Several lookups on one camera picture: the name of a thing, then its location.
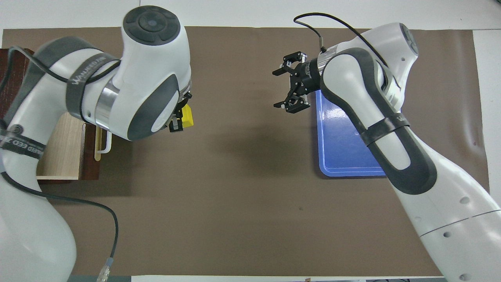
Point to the brown table mat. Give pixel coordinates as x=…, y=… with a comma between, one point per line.
x=235, y=196

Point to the blue plastic tray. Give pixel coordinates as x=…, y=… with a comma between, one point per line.
x=340, y=149

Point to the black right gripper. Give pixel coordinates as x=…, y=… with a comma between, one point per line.
x=307, y=78

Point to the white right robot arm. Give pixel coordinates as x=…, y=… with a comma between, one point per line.
x=430, y=203

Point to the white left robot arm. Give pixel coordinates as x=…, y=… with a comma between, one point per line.
x=148, y=70

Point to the yellow cube block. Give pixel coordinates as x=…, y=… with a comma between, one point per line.
x=188, y=116

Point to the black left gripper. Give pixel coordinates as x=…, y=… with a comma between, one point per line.
x=178, y=112

